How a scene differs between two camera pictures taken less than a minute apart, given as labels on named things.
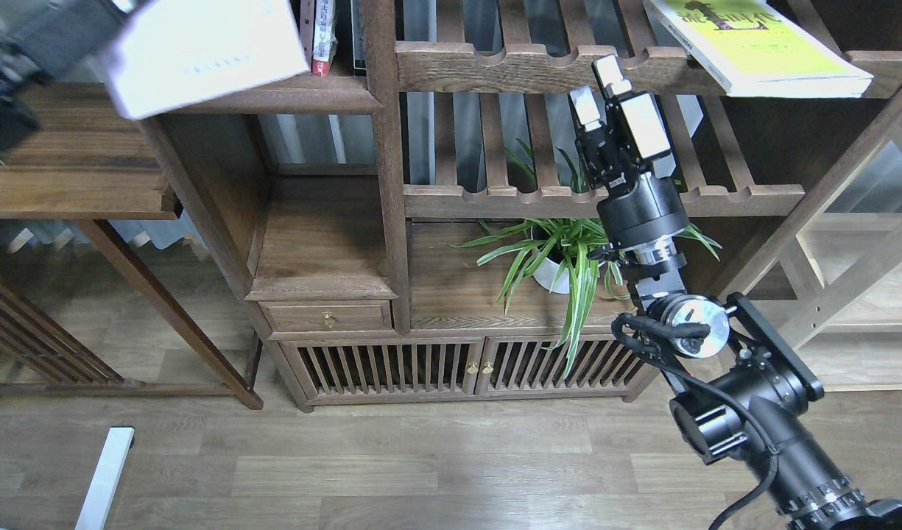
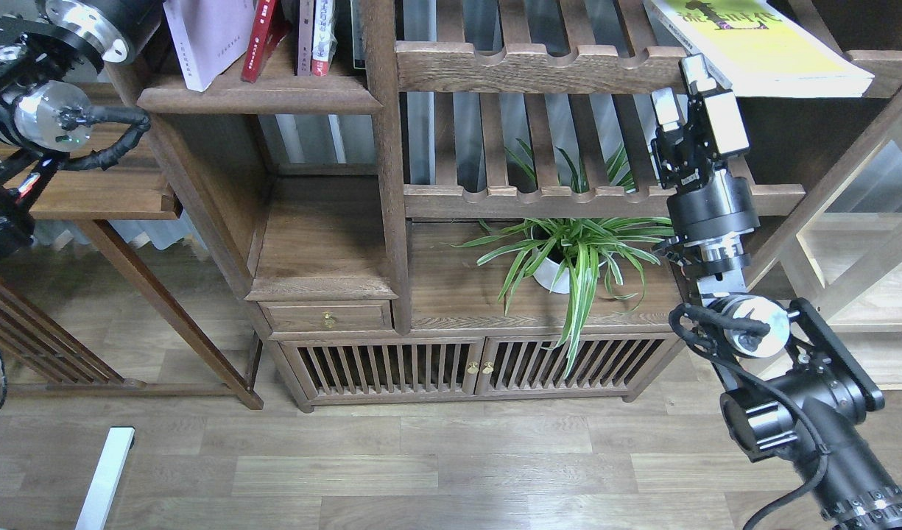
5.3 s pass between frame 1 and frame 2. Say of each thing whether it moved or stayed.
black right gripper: moved
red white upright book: stayed
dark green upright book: stayed
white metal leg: stayed
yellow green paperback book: stayed
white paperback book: moved
